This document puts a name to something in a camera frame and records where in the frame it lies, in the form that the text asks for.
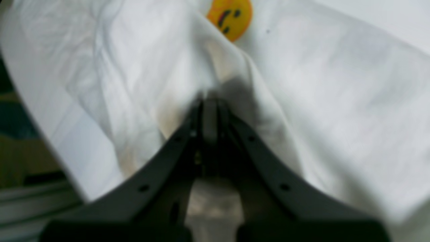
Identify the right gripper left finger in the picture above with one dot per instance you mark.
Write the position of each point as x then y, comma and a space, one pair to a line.
150, 206

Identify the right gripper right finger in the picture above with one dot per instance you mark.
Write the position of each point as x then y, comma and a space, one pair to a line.
277, 205

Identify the white printed T-shirt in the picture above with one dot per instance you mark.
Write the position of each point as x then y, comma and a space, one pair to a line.
338, 92

